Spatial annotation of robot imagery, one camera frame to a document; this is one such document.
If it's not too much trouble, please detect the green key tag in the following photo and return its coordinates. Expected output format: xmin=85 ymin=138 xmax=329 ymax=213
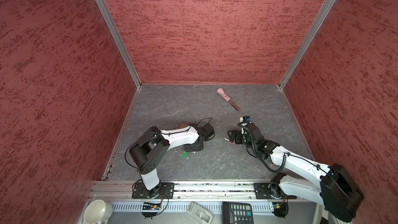
xmin=181 ymin=151 xmax=188 ymax=158

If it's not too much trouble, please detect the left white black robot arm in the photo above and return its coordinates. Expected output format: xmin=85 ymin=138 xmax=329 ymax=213
xmin=126 ymin=123 xmax=215 ymax=192

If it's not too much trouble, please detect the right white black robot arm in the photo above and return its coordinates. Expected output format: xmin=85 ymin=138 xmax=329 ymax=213
xmin=228 ymin=120 xmax=364 ymax=223

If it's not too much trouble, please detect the grey plastic device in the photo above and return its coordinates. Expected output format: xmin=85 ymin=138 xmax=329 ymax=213
xmin=187 ymin=202 xmax=214 ymax=224

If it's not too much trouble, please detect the black calculator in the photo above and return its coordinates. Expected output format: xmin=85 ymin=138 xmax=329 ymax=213
xmin=222 ymin=202 xmax=254 ymax=224

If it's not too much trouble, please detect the white mug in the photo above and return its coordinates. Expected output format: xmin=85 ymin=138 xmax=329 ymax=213
xmin=84 ymin=200 xmax=114 ymax=224

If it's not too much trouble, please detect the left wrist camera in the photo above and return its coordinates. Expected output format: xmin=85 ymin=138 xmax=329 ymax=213
xmin=202 ymin=123 xmax=215 ymax=142

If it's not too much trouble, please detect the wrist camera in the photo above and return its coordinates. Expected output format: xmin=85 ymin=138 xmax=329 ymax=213
xmin=239 ymin=116 xmax=251 ymax=125
xmin=202 ymin=123 xmax=215 ymax=142

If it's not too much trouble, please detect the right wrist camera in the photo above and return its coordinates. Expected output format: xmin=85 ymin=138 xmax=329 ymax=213
xmin=239 ymin=116 xmax=251 ymax=125

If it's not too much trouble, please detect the pink handled knife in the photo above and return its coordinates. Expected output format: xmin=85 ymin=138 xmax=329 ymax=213
xmin=217 ymin=88 xmax=240 ymax=112

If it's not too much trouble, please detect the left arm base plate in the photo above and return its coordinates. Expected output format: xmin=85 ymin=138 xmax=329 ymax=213
xmin=132 ymin=181 xmax=175 ymax=199

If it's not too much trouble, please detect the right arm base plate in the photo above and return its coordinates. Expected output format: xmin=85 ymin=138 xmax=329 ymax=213
xmin=254 ymin=182 xmax=297 ymax=200

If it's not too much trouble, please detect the aluminium front rail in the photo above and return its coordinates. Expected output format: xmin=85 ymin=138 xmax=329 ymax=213
xmin=88 ymin=176 xmax=324 ymax=204

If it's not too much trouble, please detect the left aluminium corner post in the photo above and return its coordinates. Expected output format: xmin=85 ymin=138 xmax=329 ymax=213
xmin=95 ymin=0 xmax=142 ymax=90

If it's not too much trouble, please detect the aluminium corner post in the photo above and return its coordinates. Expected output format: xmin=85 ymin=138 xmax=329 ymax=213
xmin=95 ymin=0 xmax=142 ymax=90
xmin=279 ymin=0 xmax=336 ymax=91

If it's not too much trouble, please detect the right aluminium corner post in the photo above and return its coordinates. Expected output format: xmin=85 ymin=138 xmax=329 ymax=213
xmin=279 ymin=0 xmax=336 ymax=91

